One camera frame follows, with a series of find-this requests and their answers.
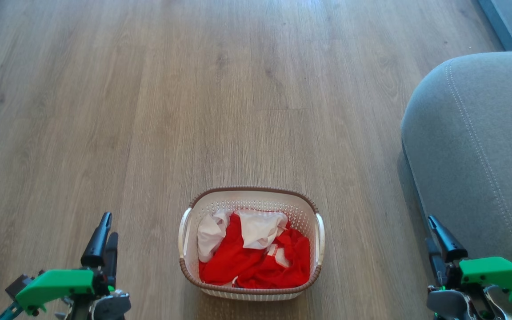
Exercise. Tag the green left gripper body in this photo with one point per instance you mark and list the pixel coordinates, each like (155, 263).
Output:
(60, 284)

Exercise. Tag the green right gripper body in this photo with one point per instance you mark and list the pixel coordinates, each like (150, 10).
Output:
(500, 273)

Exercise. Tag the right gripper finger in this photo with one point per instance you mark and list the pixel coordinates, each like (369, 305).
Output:
(449, 244)
(439, 266)

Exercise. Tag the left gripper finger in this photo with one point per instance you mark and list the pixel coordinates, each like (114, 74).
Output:
(111, 262)
(96, 246)

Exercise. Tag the red cloth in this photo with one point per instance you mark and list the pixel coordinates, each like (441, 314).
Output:
(256, 264)

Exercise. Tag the white cloth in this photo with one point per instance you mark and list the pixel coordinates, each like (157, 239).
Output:
(260, 229)

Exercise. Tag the grey fabric sofa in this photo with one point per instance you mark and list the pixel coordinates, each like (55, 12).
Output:
(482, 155)

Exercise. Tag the white perforated laundry basket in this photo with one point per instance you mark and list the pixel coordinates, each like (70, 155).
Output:
(302, 222)

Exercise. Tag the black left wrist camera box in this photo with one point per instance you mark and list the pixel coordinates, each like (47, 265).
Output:
(18, 284)

